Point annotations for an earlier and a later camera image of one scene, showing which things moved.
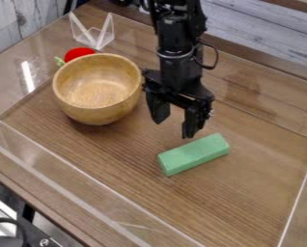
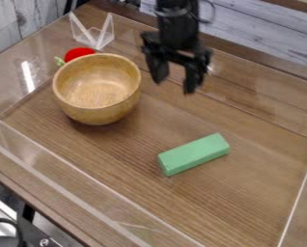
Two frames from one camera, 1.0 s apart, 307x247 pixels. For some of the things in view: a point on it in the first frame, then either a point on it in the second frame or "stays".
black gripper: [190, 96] → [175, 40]
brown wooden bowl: [96, 88] stays
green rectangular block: [194, 153] stays
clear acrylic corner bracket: [95, 38] stays
